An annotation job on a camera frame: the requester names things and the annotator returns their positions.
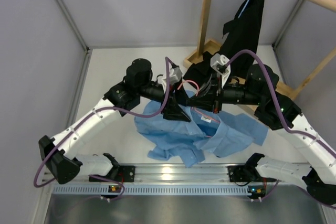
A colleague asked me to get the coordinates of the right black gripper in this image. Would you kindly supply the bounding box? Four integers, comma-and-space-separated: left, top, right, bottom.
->
187, 72, 264, 115

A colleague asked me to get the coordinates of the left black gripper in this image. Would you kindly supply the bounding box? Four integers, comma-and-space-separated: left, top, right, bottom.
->
137, 76, 190, 122

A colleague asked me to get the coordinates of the pink wire hanger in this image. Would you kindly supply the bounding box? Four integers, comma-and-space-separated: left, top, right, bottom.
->
177, 79, 224, 138

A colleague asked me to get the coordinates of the light blue shirt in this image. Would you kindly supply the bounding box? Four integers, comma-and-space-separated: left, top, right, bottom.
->
134, 105, 268, 168

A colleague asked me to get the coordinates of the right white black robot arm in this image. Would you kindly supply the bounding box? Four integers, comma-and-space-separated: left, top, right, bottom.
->
183, 62, 335, 208

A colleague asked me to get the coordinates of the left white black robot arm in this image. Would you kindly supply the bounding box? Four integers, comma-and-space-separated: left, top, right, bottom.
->
38, 58, 190, 185

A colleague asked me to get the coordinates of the black shirt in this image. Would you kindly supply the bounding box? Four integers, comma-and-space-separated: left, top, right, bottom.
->
183, 0, 265, 88

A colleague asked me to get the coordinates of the wooden clothes rack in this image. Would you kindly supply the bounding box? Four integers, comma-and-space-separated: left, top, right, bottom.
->
183, 0, 335, 100

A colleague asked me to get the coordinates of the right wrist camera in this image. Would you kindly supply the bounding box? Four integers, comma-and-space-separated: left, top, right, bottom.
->
210, 53, 231, 88

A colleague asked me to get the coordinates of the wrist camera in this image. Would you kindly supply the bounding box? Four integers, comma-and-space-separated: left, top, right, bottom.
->
210, 53, 231, 88
161, 66, 183, 92

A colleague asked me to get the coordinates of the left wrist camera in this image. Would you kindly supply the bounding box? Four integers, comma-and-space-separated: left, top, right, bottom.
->
161, 66, 183, 92

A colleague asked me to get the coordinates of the aluminium mounting rail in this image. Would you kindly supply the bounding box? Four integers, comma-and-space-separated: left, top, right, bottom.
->
43, 163, 310, 183

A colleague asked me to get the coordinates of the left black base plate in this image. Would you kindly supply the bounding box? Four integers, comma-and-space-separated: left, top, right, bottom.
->
89, 165, 135, 183

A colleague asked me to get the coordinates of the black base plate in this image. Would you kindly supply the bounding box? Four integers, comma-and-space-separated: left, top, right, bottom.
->
227, 165, 251, 183
89, 165, 135, 183

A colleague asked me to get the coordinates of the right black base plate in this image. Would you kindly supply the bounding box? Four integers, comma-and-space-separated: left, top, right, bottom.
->
227, 165, 251, 183

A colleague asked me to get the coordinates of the grey slotted cable duct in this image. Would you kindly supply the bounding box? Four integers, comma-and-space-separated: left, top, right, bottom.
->
52, 184, 264, 196

